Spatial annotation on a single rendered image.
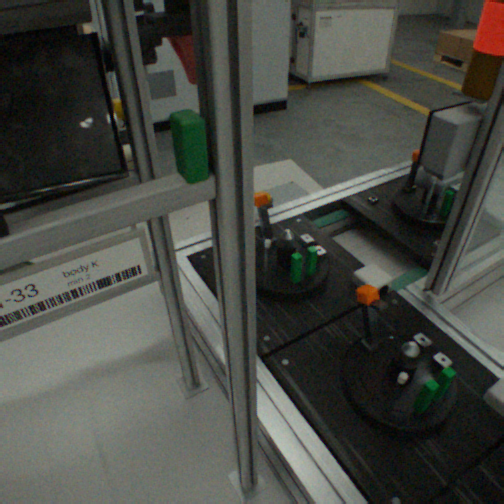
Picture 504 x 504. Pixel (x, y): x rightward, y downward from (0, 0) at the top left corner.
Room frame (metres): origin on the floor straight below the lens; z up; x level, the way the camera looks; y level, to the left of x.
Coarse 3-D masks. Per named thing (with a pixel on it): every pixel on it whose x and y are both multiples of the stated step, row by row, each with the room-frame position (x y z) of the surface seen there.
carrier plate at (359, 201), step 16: (368, 192) 0.70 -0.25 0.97; (384, 192) 0.70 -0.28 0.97; (352, 208) 0.65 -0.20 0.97; (368, 208) 0.64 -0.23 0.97; (384, 208) 0.64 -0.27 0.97; (368, 224) 0.61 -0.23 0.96; (384, 224) 0.59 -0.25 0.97; (400, 224) 0.59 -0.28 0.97; (400, 240) 0.54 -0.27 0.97; (416, 240) 0.54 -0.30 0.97; (432, 240) 0.54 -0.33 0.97; (416, 256) 0.51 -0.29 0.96; (432, 256) 0.50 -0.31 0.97
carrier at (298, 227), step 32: (288, 224) 0.59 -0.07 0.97; (192, 256) 0.51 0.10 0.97; (256, 256) 0.48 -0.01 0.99; (288, 256) 0.45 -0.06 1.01; (320, 256) 0.47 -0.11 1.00; (352, 256) 0.50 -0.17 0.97; (256, 288) 0.42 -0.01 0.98; (288, 288) 0.41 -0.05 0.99; (320, 288) 0.42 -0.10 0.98; (352, 288) 0.42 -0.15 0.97; (384, 288) 0.41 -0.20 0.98; (256, 320) 0.37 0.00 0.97; (288, 320) 0.36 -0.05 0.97; (320, 320) 0.36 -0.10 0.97; (256, 352) 0.32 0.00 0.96
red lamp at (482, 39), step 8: (488, 8) 0.45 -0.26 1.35; (496, 8) 0.45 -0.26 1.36; (488, 16) 0.45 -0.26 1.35; (496, 16) 0.44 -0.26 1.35; (480, 24) 0.46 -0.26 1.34; (488, 24) 0.45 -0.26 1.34; (496, 24) 0.44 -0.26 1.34; (480, 32) 0.46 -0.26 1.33; (488, 32) 0.45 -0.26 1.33; (496, 32) 0.44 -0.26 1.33; (480, 40) 0.45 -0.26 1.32; (488, 40) 0.44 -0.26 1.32; (496, 40) 0.44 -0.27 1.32; (480, 48) 0.45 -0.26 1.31; (488, 48) 0.44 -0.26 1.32; (496, 48) 0.44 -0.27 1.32
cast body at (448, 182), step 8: (424, 168) 0.64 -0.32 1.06; (416, 176) 0.65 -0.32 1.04; (424, 176) 0.64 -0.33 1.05; (432, 176) 0.62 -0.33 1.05; (440, 176) 0.61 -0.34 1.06; (448, 176) 0.61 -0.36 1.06; (456, 176) 0.62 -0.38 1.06; (424, 184) 0.63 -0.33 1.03; (440, 184) 0.60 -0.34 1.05; (448, 184) 0.60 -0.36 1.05; (456, 184) 0.62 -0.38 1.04; (440, 192) 0.60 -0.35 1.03; (456, 192) 0.59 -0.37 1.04
